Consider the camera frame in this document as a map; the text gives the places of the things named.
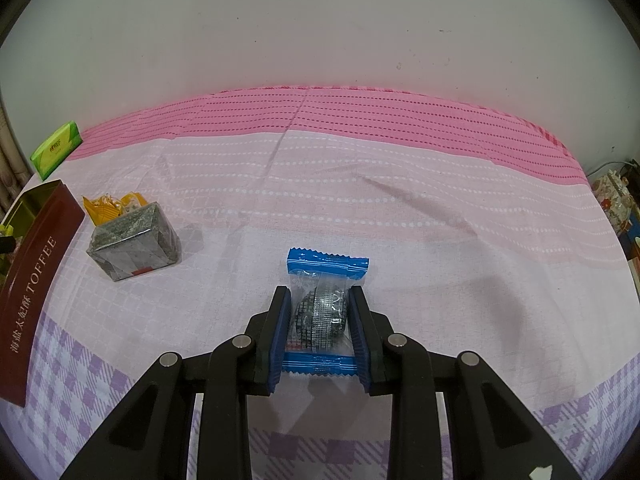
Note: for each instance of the colourful patterned item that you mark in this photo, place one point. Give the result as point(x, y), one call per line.
point(612, 195)

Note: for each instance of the green tissue pack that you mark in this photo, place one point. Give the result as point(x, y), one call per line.
point(55, 147)

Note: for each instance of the pink and purple checked cloth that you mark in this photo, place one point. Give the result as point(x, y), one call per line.
point(375, 185)

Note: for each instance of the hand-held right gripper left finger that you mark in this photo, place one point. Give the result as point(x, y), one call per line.
point(282, 340)

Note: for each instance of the grey foil snack block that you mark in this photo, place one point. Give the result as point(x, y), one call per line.
point(130, 245)

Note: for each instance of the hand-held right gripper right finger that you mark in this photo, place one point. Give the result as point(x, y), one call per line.
point(361, 340)

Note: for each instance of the orange snack packet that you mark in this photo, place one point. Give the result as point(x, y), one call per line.
point(102, 207)

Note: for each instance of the beige curtain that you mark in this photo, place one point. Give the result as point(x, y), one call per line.
point(10, 160)

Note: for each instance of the clear snack packet blue ends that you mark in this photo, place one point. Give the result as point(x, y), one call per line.
point(320, 320)

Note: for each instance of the gold-lined brown tin box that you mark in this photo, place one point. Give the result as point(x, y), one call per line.
point(35, 280)

